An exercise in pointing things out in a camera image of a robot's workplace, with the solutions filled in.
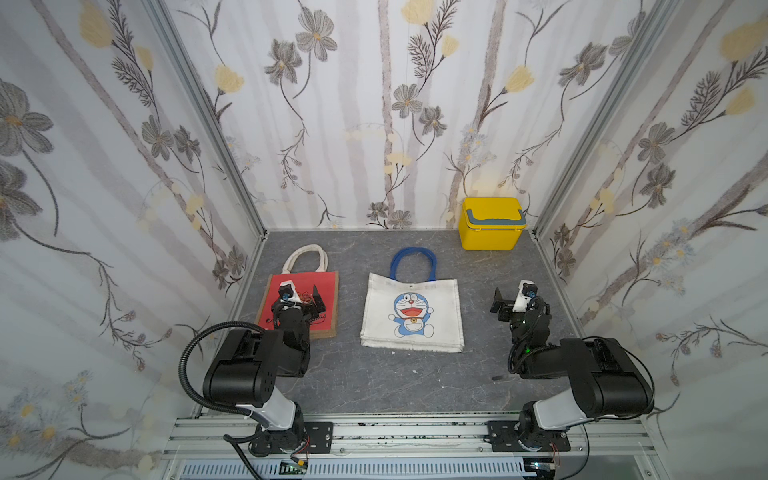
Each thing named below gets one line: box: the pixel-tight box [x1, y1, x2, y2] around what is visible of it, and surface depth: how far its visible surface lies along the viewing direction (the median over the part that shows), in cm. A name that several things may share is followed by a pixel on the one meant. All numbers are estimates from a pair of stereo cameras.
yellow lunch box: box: [458, 197, 528, 251], surface depth 110 cm
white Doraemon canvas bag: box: [360, 247, 465, 353], surface depth 96 cm
